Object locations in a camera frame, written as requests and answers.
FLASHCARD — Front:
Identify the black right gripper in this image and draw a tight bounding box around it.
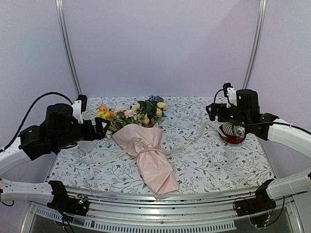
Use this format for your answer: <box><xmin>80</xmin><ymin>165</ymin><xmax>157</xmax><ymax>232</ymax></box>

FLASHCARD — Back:
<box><xmin>207</xmin><ymin>103</ymin><xmax>250</xmax><ymax>129</ymax></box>

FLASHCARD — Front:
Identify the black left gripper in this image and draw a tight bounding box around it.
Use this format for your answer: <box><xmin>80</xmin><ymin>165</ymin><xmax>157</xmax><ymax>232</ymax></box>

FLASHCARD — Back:
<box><xmin>54</xmin><ymin>116</ymin><xmax>111</xmax><ymax>150</ymax></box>

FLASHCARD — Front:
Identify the cream printed ribbon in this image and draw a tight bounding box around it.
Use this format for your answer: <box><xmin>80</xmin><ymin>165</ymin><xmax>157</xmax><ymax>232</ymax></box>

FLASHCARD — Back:
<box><xmin>77</xmin><ymin>121</ymin><xmax>210</xmax><ymax>165</ymax></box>

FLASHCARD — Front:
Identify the pink wrapping paper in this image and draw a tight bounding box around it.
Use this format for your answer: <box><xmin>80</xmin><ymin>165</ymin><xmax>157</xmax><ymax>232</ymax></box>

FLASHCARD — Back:
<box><xmin>112</xmin><ymin>124</ymin><xmax>179</xmax><ymax>195</ymax></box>

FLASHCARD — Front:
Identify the artificial flower bouquet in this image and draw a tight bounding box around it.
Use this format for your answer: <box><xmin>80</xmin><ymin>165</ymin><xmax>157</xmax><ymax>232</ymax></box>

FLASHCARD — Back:
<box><xmin>97</xmin><ymin>96</ymin><xmax>167</xmax><ymax>134</ymax></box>

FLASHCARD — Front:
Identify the white ribbed ceramic vase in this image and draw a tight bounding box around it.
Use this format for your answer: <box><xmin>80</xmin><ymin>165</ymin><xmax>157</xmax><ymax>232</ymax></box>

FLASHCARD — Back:
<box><xmin>77</xmin><ymin>110</ymin><xmax>95</xmax><ymax>153</ymax></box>

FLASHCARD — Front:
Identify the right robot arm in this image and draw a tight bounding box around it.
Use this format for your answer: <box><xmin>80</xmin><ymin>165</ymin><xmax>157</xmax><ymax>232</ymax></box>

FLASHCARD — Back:
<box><xmin>206</xmin><ymin>87</ymin><xmax>311</xmax><ymax>212</ymax></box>

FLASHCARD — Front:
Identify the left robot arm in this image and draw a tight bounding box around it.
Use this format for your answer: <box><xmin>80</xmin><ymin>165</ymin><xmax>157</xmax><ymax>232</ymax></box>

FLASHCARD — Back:
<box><xmin>0</xmin><ymin>100</ymin><xmax>110</xmax><ymax>211</ymax></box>

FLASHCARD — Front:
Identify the red striped bowl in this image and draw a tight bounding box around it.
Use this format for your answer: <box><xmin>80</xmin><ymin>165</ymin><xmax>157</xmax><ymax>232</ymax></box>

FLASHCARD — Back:
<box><xmin>217</xmin><ymin>122</ymin><xmax>246</xmax><ymax>144</ymax></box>

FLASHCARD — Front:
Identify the floral patterned tablecloth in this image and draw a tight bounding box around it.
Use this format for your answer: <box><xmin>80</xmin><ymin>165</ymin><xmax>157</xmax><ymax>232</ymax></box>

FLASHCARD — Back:
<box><xmin>47</xmin><ymin>97</ymin><xmax>274</xmax><ymax>194</ymax></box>

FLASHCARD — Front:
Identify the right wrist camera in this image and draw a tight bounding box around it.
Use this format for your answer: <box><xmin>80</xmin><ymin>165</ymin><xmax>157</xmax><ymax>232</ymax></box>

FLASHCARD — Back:
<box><xmin>223</xmin><ymin>83</ymin><xmax>237</xmax><ymax>108</ymax></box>

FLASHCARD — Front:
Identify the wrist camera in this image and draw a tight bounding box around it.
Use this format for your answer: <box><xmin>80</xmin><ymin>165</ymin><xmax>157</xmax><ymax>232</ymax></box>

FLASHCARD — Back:
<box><xmin>71</xmin><ymin>94</ymin><xmax>87</xmax><ymax>124</ymax></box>
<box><xmin>223</xmin><ymin>83</ymin><xmax>237</xmax><ymax>108</ymax></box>

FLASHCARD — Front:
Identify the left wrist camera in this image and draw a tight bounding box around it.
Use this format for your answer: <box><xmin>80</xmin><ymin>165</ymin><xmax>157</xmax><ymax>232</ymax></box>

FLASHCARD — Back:
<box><xmin>71</xmin><ymin>94</ymin><xmax>87</xmax><ymax>124</ymax></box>

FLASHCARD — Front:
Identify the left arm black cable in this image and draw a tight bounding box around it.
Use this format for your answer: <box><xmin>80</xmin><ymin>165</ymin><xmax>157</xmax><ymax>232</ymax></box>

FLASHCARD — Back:
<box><xmin>0</xmin><ymin>91</ymin><xmax>73</xmax><ymax>153</ymax></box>

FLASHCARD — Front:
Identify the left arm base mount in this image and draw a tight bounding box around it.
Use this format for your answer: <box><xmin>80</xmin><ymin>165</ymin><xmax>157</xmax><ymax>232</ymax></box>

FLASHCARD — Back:
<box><xmin>47</xmin><ymin>181</ymin><xmax>89</xmax><ymax>216</ymax></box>

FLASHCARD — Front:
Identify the aluminium front rail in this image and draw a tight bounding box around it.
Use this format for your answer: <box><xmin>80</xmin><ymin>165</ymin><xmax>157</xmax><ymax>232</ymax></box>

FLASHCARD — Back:
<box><xmin>26</xmin><ymin>186</ymin><xmax>302</xmax><ymax>233</ymax></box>

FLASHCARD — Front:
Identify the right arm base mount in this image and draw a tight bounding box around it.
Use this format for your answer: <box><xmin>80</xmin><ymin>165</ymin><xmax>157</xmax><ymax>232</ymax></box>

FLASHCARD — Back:
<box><xmin>233</xmin><ymin>179</ymin><xmax>276</xmax><ymax>216</ymax></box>

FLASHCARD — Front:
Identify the right aluminium frame post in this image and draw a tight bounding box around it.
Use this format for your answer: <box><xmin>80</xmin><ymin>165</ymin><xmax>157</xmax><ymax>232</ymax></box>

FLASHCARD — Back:
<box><xmin>242</xmin><ymin>0</ymin><xmax>267</xmax><ymax>90</ymax></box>

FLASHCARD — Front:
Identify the aluminium frame post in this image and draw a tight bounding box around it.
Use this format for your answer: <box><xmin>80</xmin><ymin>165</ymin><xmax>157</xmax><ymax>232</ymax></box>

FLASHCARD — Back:
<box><xmin>55</xmin><ymin>0</ymin><xmax>83</xmax><ymax>95</ymax></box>
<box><xmin>242</xmin><ymin>0</ymin><xmax>267</xmax><ymax>90</ymax></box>

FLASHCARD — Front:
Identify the left aluminium frame post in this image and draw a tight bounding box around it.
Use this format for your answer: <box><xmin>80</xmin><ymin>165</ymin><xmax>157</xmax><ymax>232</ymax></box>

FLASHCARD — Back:
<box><xmin>55</xmin><ymin>0</ymin><xmax>83</xmax><ymax>95</ymax></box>

